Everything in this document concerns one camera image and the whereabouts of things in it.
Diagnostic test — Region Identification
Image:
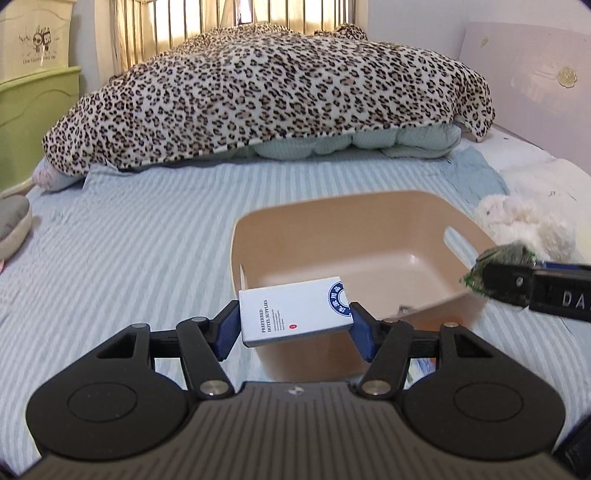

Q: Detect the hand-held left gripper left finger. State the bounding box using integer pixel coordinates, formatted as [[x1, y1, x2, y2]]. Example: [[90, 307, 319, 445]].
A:
[[95, 301, 241, 400]]

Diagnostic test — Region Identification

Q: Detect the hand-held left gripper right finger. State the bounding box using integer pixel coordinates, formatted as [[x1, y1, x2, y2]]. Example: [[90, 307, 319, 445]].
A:
[[348, 302, 498, 398]]

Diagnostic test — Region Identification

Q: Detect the leopard print blanket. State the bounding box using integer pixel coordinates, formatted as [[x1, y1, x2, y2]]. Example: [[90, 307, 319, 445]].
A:
[[42, 23, 496, 177]]

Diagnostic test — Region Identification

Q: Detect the white plush toy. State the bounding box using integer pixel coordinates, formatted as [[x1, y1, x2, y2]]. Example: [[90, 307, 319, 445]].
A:
[[475, 185, 578, 264]]

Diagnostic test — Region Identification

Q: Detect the beige curtain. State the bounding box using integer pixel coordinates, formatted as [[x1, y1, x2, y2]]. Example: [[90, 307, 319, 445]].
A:
[[92, 0, 370, 88]]

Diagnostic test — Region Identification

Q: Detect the white headboard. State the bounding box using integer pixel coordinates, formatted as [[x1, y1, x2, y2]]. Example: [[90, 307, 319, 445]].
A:
[[459, 21, 591, 178]]

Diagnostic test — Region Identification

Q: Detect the small white box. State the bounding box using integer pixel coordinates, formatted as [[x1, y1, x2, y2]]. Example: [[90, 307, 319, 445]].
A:
[[238, 276, 356, 348]]

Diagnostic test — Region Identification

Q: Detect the light green quilt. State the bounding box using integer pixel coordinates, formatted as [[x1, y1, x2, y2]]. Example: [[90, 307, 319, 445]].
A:
[[252, 123, 462, 160]]

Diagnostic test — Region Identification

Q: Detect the beige plastic basin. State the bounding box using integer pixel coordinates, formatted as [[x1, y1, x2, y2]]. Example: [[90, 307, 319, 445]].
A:
[[230, 189, 498, 382]]

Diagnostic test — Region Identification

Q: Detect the striped bed sheet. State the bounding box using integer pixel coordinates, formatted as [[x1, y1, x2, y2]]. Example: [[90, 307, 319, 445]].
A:
[[0, 148, 591, 472]]

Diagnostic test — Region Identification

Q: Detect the cream plastic storage drawer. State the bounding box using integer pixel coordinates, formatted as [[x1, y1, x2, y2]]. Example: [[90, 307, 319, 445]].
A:
[[0, 0, 76, 80]]

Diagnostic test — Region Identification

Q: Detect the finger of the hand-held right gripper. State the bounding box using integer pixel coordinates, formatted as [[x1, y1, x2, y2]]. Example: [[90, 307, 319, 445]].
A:
[[478, 261, 591, 323]]

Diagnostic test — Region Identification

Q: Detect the green packet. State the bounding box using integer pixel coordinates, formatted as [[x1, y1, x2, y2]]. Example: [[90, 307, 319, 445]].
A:
[[459, 244, 536, 296]]

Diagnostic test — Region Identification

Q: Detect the blue cloth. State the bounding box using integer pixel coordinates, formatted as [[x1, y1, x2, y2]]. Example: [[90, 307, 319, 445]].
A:
[[438, 147, 511, 206]]

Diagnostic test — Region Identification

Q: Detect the grey round cushion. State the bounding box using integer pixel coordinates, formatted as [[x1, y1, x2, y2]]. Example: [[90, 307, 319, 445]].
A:
[[0, 194, 33, 261]]

